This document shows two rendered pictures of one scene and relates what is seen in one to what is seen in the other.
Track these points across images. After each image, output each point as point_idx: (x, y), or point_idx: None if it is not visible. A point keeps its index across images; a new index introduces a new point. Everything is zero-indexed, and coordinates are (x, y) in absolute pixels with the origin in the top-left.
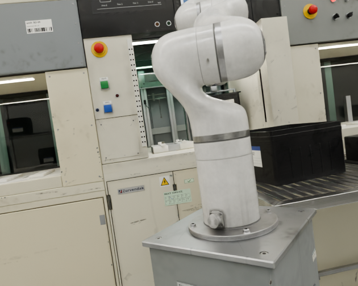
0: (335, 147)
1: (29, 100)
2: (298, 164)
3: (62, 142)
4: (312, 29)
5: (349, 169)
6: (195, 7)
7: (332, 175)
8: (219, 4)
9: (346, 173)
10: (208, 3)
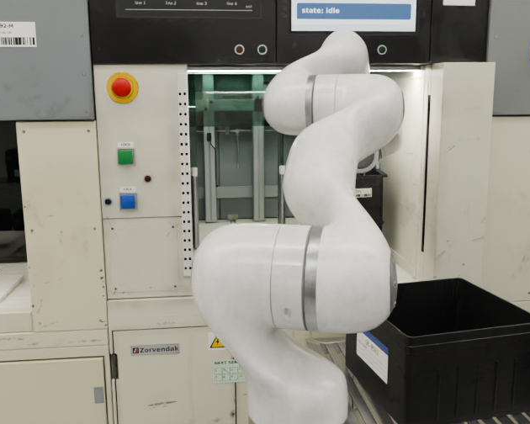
0: (526, 368)
1: None
2: (450, 396)
3: (39, 253)
4: None
5: None
6: (303, 92)
7: (511, 415)
8: (346, 113)
9: None
10: (330, 87)
